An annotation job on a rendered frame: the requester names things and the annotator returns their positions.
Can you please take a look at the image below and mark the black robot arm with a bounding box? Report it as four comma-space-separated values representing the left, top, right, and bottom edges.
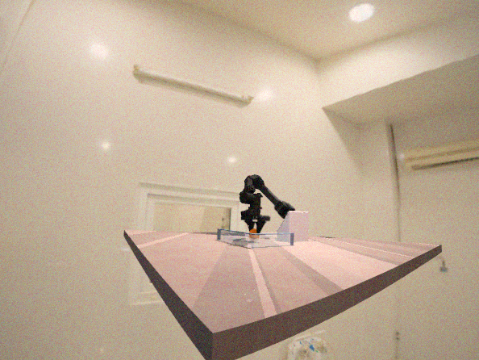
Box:
239, 174, 296, 219

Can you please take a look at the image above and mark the clear l-shaped low wall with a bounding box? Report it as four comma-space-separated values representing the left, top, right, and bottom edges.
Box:
217, 229, 294, 249

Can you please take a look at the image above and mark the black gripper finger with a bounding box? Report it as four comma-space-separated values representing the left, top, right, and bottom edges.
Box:
244, 221, 255, 232
256, 221, 267, 233

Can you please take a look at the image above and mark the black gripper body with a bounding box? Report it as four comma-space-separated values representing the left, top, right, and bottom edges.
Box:
241, 205, 271, 221

